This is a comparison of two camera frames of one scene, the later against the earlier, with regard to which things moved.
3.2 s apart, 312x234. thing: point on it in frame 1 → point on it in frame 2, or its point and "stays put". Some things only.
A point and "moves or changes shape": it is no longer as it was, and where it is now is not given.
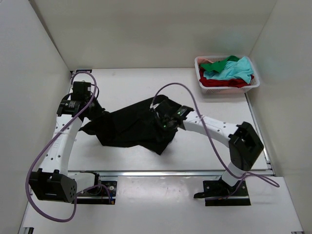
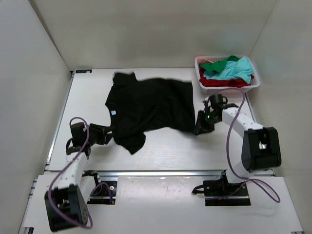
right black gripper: x=161 y=114 → x=201 y=124
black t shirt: x=133 y=125 moves or changes shape
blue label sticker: x=89 y=70 stays put
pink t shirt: x=202 y=60 stays put
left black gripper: x=98 y=112 → x=104 y=134
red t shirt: x=204 y=82 stays put
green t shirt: x=220 y=66 stays put
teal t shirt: x=243 y=69 stays put
